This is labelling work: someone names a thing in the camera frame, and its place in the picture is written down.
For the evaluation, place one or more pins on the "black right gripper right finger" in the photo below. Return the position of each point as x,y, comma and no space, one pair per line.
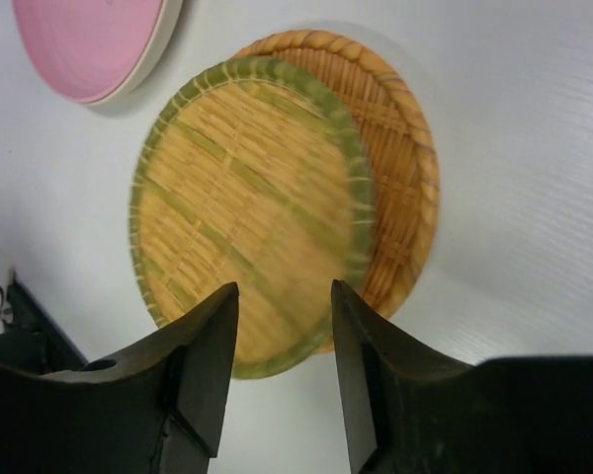
409,409

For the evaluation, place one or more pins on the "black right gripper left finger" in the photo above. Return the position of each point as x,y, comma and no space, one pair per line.
156,406

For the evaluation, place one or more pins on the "green rimmed woven plate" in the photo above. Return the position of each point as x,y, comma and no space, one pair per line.
255,173

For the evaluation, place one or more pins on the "round woven orange plate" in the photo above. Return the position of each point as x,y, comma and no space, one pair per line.
400,147

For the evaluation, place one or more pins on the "pink round plate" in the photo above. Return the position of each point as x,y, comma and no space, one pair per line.
83,50

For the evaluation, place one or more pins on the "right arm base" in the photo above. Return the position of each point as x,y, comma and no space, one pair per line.
25,326

